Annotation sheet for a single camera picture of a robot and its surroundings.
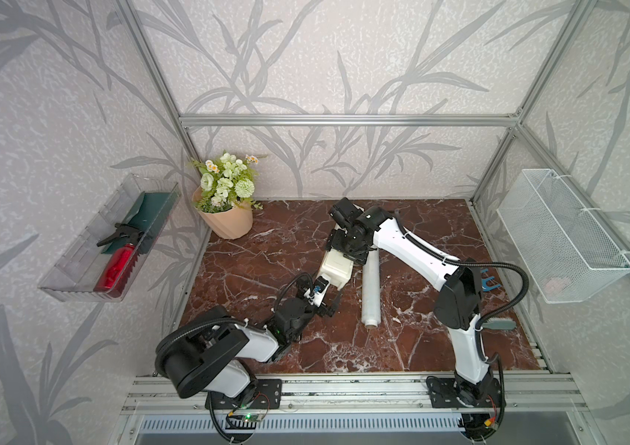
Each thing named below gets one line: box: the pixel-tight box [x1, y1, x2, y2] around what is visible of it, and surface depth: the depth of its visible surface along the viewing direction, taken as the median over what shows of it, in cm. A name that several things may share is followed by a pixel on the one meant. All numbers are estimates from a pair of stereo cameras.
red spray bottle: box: [93, 242, 139, 298], surface depth 60 cm
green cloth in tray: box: [100, 191, 181, 255], surface depth 68 cm
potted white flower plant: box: [190, 152, 264, 241], surface depth 91 cm
